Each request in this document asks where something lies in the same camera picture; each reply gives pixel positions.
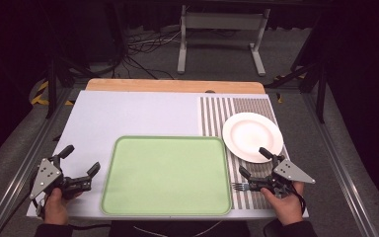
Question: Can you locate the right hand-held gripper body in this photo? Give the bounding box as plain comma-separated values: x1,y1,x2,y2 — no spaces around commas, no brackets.
248,154,317,198

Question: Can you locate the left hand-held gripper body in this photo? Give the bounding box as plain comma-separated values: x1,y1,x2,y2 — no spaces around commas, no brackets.
29,155,92,200

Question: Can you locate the person's left hand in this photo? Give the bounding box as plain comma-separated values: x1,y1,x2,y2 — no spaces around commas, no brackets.
43,187,84,226

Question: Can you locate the person's right hand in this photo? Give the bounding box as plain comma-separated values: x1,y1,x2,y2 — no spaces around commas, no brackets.
260,182,306,227

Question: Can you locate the white round plate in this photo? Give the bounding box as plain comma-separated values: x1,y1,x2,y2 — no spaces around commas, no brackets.
221,112,284,164

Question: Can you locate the grey white striped placemat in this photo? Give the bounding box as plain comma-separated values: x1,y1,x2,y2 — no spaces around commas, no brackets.
199,96,291,211

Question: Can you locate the white table cover sheet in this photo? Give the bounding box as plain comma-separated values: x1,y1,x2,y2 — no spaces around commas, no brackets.
27,90,310,221

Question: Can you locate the black metal stand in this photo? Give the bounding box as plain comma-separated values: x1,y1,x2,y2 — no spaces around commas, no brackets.
44,48,92,120
265,19,328,124

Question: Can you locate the light green plastic tray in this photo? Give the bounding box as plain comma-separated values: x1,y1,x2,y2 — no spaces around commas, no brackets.
100,135,234,217

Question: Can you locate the white metal stand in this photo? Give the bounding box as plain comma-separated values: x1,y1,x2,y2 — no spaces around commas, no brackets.
176,4,271,77

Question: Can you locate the aluminium floor rail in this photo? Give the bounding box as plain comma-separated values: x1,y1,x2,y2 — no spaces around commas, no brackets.
300,92,379,237
0,88,75,237

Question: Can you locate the left hand-held gripper black cable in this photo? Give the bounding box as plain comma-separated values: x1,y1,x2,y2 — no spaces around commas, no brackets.
0,179,113,237

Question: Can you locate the hand-held gripper black cable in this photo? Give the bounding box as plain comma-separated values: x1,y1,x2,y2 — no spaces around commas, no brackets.
287,186,308,215
0,179,113,237

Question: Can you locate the right hand-held gripper black cable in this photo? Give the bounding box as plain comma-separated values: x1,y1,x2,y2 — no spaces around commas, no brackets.
287,186,308,215

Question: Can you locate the tangle of floor cables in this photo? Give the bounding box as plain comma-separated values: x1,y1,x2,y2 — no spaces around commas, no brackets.
112,28,183,81

